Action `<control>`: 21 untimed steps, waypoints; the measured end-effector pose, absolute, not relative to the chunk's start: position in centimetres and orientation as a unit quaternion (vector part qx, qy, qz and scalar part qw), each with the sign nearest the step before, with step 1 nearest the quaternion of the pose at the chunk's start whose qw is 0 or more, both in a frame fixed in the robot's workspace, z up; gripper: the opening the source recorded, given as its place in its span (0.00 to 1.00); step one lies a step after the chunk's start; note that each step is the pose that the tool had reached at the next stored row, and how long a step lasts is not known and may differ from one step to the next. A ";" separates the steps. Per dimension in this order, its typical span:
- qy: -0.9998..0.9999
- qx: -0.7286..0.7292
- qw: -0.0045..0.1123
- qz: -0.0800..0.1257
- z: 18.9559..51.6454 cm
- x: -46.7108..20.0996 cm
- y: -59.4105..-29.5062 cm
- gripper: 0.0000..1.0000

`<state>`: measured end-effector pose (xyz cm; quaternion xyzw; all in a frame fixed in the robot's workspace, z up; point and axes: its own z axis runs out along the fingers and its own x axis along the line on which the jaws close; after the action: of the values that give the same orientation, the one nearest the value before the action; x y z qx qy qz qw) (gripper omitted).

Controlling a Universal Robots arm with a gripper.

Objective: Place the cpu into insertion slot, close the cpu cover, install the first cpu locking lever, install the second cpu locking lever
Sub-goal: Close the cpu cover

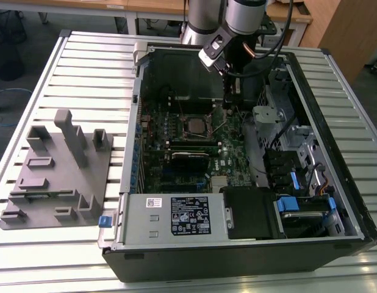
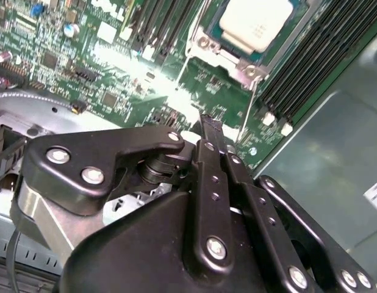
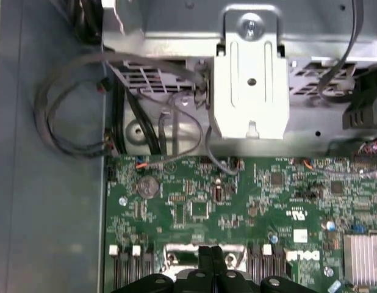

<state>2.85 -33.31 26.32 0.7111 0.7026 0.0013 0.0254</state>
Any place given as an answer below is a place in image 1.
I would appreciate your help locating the silver topped CPU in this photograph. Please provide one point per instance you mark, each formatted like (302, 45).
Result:
(197, 125)

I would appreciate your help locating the RAM slot with white clips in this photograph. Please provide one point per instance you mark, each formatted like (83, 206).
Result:
(194, 108)
(194, 101)

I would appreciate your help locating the RAM slot with black clips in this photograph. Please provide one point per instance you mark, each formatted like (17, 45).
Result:
(194, 104)
(194, 111)

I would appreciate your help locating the CPU socket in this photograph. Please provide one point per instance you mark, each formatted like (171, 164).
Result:
(185, 136)

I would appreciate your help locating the wooden desk white legs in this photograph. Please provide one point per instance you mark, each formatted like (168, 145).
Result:
(54, 3)
(298, 16)

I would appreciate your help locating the green motherboard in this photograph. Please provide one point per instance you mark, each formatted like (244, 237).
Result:
(234, 146)

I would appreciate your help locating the grey case latch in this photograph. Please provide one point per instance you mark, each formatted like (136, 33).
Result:
(139, 52)

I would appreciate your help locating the wooden cabinet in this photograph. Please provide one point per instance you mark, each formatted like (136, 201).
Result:
(344, 30)

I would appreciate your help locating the silver drive cage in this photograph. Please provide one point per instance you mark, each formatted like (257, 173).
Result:
(310, 143)

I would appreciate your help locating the metal rear port block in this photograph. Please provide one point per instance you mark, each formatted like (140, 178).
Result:
(145, 120)

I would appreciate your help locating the black plastic drive bay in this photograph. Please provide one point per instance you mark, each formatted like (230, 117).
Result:
(277, 168)

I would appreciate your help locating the black graphics card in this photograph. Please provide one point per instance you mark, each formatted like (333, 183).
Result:
(190, 164)

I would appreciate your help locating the silver chipset heat sink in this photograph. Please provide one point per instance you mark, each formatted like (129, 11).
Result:
(220, 181)

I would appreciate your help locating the blue drive bay tab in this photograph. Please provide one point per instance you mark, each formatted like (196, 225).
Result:
(294, 181)

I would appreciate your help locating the blue disk carrier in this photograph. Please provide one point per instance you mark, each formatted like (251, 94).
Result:
(287, 204)

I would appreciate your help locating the black plastic shroud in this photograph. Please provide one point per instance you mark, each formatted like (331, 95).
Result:
(249, 213)

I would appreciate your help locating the black hard disk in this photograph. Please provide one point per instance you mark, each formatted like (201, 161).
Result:
(303, 226)

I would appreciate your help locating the silver power supply box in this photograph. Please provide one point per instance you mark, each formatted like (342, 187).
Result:
(136, 222)

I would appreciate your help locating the black PC case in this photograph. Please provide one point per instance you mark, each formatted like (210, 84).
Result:
(206, 265)

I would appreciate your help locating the blue case latch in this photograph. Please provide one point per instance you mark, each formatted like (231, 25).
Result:
(104, 222)

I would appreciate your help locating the grey parts rack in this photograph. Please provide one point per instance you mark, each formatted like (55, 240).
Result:
(63, 183)

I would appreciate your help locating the black office chair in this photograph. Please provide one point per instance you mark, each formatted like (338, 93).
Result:
(8, 64)

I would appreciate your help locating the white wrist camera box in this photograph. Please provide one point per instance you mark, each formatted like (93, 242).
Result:
(213, 50)

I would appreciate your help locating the black side camera mount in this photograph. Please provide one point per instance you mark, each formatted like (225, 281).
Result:
(267, 30)

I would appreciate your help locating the silver metal bracket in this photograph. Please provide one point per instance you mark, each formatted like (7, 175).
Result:
(267, 114)

